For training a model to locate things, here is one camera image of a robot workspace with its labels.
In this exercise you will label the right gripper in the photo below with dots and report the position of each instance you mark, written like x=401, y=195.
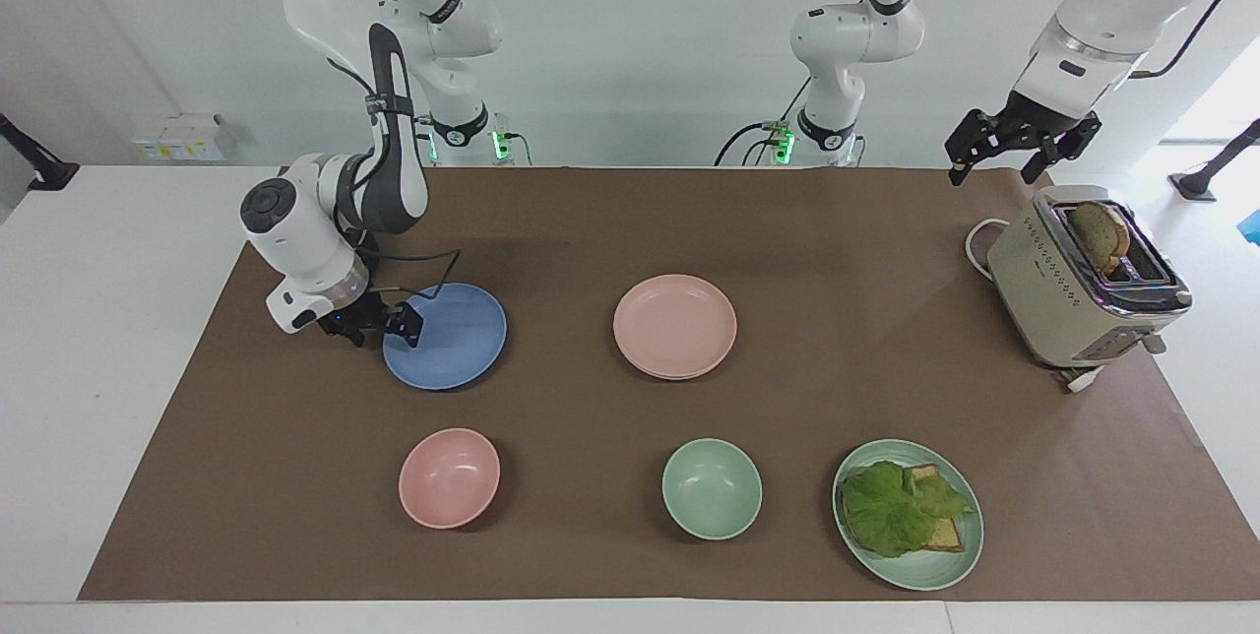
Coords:
x=352, y=317

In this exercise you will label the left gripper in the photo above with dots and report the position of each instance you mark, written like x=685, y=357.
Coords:
x=1039, y=120

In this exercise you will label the blue plate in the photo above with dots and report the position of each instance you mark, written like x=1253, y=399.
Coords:
x=458, y=339

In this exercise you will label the brown bread slice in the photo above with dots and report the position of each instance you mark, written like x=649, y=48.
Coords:
x=1098, y=232

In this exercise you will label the pink bowl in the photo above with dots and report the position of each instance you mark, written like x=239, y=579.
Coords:
x=449, y=476

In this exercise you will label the beige toaster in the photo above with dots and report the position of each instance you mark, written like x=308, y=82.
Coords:
x=1058, y=304

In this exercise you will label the black stand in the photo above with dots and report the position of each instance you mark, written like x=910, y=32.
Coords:
x=39, y=166
x=1206, y=179

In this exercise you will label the blue object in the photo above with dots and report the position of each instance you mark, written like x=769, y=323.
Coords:
x=1252, y=226

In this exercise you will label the white plug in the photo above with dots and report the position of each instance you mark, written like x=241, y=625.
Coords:
x=1085, y=379

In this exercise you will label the pink plate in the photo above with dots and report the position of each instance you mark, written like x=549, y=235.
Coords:
x=674, y=324

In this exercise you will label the beige plate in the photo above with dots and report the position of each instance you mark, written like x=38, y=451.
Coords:
x=679, y=377

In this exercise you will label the white box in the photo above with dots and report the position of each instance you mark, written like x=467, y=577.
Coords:
x=182, y=137

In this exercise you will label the green bowl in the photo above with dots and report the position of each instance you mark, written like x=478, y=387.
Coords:
x=712, y=488

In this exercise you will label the green lettuce leaf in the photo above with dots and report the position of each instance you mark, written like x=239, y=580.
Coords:
x=891, y=511

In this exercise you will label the toast slice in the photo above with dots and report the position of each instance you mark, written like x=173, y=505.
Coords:
x=945, y=536

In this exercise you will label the green plate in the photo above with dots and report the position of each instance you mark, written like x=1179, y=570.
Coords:
x=925, y=565

